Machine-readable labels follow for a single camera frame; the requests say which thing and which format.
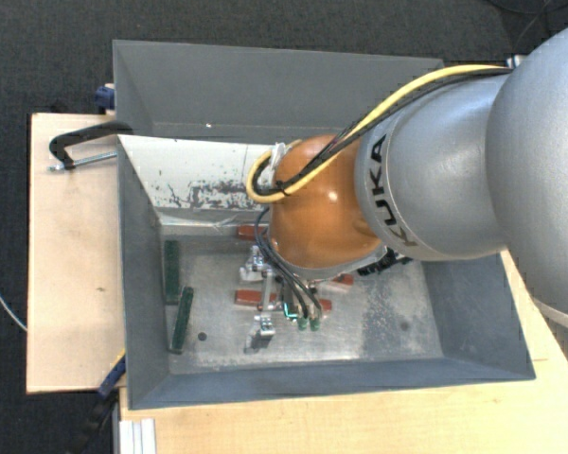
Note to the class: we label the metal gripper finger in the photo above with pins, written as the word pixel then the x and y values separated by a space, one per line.
pixel 266 326
pixel 254 265

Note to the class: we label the dark green flat block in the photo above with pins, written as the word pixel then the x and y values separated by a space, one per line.
pixel 182 319
pixel 172 272

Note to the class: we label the pale wood flat board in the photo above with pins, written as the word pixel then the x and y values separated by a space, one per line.
pixel 71 263

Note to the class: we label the red-brown flat block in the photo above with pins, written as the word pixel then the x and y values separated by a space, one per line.
pixel 345 280
pixel 325 305
pixel 248 297
pixel 247 232

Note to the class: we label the grey metal bin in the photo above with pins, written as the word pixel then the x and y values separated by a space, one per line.
pixel 397 310

